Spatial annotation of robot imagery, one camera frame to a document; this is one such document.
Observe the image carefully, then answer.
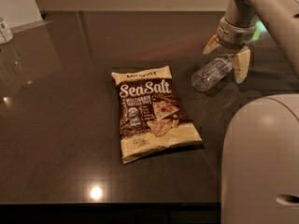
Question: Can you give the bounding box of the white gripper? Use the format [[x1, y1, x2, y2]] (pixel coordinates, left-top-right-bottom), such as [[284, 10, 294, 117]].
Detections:
[[203, 17, 257, 84]]

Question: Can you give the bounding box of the clear plastic water bottle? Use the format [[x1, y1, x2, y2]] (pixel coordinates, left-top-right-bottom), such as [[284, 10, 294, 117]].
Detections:
[[192, 56, 233, 92]]

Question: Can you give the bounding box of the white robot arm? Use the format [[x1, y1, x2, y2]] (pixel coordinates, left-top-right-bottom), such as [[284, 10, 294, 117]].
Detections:
[[204, 0, 299, 224]]

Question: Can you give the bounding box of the sea salt chips bag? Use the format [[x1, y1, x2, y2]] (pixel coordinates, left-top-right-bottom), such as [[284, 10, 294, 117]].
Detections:
[[111, 66, 202, 163]]

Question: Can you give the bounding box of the white container at left edge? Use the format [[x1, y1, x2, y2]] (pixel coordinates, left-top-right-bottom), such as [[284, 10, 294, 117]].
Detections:
[[0, 17, 14, 44]]

